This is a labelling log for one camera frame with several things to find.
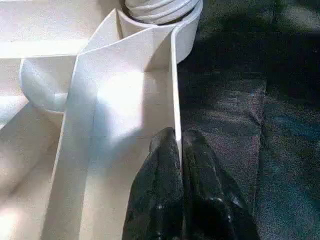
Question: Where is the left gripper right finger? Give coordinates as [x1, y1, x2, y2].
[181, 128, 261, 240]

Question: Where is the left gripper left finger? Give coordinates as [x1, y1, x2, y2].
[122, 127, 185, 240]

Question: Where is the white plastic table top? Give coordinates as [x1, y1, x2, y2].
[0, 0, 204, 240]

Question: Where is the white plastic table leg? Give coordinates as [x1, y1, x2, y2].
[123, 0, 202, 26]

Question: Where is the black mat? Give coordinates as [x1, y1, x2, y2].
[176, 0, 320, 240]

